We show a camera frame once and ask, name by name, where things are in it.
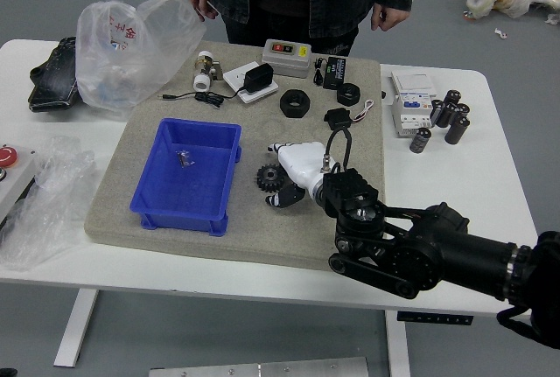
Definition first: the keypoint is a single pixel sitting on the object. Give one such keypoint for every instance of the person's left hand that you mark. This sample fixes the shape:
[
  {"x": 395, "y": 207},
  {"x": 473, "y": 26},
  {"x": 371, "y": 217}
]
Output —
[{"x": 389, "y": 16}]

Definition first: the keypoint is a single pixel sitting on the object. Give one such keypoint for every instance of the person's right hand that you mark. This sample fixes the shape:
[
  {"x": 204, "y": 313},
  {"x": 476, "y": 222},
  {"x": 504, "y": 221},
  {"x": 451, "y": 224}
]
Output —
[{"x": 201, "y": 1}]

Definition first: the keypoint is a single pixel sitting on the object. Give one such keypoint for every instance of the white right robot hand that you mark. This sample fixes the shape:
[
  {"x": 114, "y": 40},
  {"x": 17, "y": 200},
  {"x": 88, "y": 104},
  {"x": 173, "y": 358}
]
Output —
[{"x": 302, "y": 162}]

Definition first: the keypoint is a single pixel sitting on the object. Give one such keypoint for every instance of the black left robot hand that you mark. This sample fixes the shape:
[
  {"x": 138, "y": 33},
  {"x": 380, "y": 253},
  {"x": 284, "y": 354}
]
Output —
[{"x": 8, "y": 373}]

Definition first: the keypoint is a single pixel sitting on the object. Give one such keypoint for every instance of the black gear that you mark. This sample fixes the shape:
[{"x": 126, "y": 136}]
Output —
[{"x": 269, "y": 178}]

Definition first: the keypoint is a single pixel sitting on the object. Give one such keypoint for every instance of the blue plastic box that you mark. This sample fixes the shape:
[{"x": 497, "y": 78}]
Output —
[{"x": 184, "y": 193}]

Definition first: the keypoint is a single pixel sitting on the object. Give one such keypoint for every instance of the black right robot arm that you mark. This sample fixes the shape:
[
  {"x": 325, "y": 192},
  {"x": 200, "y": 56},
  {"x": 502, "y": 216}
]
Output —
[{"x": 437, "y": 254}]

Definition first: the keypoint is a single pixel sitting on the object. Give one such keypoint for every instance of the big black nut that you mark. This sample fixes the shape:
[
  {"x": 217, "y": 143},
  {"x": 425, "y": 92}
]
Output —
[{"x": 289, "y": 110}]

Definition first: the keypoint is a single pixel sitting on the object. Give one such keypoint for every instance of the small black nut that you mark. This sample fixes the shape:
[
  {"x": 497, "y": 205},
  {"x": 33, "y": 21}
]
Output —
[{"x": 342, "y": 99}]

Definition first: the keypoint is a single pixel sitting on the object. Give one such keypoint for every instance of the grey box red stop button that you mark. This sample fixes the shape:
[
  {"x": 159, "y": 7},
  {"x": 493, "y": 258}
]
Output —
[{"x": 15, "y": 176}]

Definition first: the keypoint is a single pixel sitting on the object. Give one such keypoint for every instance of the brass valve white pipe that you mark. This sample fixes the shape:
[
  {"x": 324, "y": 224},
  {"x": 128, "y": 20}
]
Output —
[{"x": 202, "y": 75}]

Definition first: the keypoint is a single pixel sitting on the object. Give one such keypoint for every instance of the black module green connector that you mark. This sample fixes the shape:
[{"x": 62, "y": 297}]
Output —
[{"x": 334, "y": 71}]

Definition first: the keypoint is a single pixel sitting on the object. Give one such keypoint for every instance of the white table leg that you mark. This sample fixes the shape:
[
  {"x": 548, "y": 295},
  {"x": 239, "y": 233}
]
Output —
[
  {"x": 76, "y": 329},
  {"x": 398, "y": 346}
]

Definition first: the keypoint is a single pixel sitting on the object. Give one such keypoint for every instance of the grey-brown mat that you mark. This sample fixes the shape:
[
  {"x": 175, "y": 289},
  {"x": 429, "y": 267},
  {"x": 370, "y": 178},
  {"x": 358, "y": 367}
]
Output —
[{"x": 262, "y": 237}]

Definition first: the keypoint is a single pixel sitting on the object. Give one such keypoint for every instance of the white circuit breaker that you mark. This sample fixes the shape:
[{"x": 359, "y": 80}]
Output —
[{"x": 409, "y": 101}]

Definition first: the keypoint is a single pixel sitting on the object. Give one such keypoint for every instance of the black power adapter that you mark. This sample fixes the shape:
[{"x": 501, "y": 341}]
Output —
[{"x": 258, "y": 76}]

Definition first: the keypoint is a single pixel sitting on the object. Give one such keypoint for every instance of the black capacitor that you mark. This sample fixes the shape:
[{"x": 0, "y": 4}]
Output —
[
  {"x": 463, "y": 110},
  {"x": 420, "y": 140},
  {"x": 452, "y": 98},
  {"x": 436, "y": 112},
  {"x": 447, "y": 116},
  {"x": 457, "y": 130}
]

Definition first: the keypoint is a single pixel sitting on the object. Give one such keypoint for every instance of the white paper scrap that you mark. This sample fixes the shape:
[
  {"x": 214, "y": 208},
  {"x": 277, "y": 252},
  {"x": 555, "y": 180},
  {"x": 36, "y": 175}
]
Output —
[{"x": 500, "y": 32}]

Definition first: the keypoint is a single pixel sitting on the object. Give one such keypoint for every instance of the translucent plastic bag red print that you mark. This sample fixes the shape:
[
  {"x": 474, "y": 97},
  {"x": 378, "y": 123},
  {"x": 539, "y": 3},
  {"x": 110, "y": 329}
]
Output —
[{"x": 114, "y": 75}]

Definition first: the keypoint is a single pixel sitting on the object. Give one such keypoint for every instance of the clear plastic wrap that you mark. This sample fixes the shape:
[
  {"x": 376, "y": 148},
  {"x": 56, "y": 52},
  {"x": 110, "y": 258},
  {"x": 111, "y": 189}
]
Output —
[{"x": 39, "y": 211}]

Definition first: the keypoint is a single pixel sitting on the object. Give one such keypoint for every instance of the black pouch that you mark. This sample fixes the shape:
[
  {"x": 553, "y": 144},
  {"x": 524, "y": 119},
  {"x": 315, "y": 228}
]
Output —
[{"x": 50, "y": 79}]

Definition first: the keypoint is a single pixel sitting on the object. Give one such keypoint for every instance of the black table control panel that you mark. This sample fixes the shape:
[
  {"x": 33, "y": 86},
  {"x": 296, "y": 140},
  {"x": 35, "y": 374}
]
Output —
[{"x": 433, "y": 318}]

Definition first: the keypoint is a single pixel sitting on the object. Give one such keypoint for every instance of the silver metal plate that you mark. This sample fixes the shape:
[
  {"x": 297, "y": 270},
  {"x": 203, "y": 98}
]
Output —
[{"x": 262, "y": 369}]

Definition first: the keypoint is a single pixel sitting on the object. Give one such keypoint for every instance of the white wall switch plate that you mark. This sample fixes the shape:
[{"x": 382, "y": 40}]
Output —
[{"x": 234, "y": 77}]

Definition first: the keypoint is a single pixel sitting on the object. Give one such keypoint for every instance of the grey switch box yellow label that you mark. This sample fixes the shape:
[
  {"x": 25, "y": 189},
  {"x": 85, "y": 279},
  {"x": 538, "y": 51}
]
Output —
[{"x": 284, "y": 60}]

